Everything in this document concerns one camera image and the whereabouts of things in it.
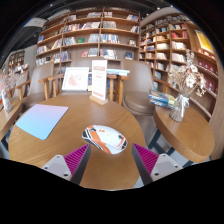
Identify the white framed pink floral picture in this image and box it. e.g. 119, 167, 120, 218
61, 66, 90, 92

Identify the pink blue gradient mouse pad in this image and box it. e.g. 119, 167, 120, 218
15, 103, 70, 141

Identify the curved wooden bookshelf unit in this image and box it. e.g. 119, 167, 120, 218
139, 13, 219, 121

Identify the round wooden side table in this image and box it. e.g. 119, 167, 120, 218
153, 104, 216, 164
0, 98, 24, 141

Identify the wide wooden bookshelf unit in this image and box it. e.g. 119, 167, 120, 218
34, 6, 142, 76

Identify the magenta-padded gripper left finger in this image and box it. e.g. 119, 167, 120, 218
41, 143, 92, 186

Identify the stack of colourful books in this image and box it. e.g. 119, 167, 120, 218
148, 89, 177, 109

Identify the stack of light blue books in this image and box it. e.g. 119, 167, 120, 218
105, 68, 131, 77

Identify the white orange black computer mouse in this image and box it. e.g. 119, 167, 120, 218
81, 124, 129, 155

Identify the small distant wooden bookshelf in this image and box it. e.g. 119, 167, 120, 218
7, 49, 27, 73

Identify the white sign in wooden base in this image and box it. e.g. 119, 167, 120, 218
89, 59, 109, 106

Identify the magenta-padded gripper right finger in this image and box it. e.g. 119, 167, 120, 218
131, 143, 184, 186

